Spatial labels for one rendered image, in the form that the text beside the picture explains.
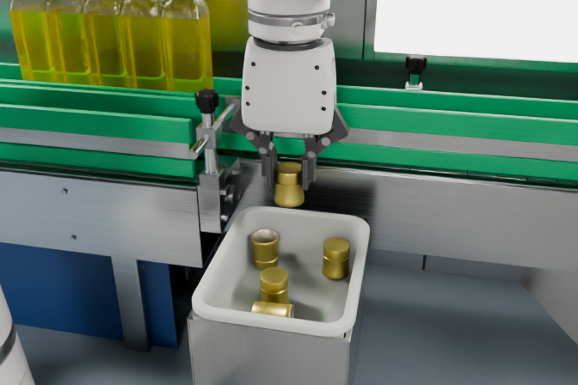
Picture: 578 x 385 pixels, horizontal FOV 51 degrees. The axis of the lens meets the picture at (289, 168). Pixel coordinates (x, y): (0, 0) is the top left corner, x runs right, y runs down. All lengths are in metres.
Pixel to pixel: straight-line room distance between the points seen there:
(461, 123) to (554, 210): 0.17
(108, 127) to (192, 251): 0.20
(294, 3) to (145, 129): 0.29
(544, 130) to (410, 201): 0.19
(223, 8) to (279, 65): 0.36
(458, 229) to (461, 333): 0.23
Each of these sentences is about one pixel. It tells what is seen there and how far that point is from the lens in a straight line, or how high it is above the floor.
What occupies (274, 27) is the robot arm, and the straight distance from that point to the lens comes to 0.60.
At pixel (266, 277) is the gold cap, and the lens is 0.72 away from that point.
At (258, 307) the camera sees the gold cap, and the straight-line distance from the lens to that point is 0.70.
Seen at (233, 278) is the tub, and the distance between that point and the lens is 0.76.
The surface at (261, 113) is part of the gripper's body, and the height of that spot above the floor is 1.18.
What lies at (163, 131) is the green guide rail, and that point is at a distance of 0.78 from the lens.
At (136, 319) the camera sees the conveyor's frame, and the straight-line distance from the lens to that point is 0.95.
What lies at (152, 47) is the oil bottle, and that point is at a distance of 0.87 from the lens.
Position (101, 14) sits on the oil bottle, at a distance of 0.89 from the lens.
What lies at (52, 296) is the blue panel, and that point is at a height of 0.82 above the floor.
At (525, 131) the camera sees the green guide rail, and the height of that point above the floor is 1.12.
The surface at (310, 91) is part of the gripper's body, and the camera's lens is 0.63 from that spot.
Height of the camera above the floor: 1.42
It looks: 27 degrees down
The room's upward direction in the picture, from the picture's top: straight up
